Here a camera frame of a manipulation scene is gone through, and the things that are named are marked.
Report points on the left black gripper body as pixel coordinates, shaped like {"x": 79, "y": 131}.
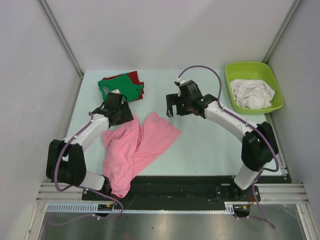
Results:
{"x": 124, "y": 114}

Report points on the pink t shirt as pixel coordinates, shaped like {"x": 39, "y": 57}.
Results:
{"x": 132, "y": 147}

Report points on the white t shirt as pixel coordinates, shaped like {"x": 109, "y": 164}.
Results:
{"x": 252, "y": 93}

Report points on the slotted cable duct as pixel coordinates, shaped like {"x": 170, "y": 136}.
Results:
{"x": 189, "y": 208}

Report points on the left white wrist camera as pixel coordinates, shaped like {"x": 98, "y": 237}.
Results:
{"x": 116, "y": 91}

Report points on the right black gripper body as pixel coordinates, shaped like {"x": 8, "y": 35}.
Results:
{"x": 184, "y": 104}

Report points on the aluminium frame post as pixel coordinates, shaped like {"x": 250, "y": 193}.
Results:
{"x": 282, "y": 30}
{"x": 53, "y": 22}

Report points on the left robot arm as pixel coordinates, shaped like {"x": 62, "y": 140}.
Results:
{"x": 66, "y": 165}

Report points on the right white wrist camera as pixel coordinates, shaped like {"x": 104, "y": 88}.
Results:
{"x": 179, "y": 81}

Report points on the folded green t shirt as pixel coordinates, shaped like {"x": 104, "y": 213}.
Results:
{"x": 124, "y": 84}

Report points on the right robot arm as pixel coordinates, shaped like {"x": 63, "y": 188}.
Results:
{"x": 259, "y": 146}

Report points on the folded red t shirt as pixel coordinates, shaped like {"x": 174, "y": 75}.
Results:
{"x": 134, "y": 78}

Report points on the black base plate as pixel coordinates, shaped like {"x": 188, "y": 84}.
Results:
{"x": 181, "y": 190}

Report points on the green plastic basin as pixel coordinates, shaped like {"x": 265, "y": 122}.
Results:
{"x": 253, "y": 70}

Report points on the left aluminium frame post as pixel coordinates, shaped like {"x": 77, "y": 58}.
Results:
{"x": 53, "y": 22}

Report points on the right aluminium frame post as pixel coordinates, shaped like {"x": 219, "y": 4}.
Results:
{"x": 282, "y": 30}

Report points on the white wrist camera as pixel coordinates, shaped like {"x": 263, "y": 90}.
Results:
{"x": 179, "y": 81}
{"x": 116, "y": 91}

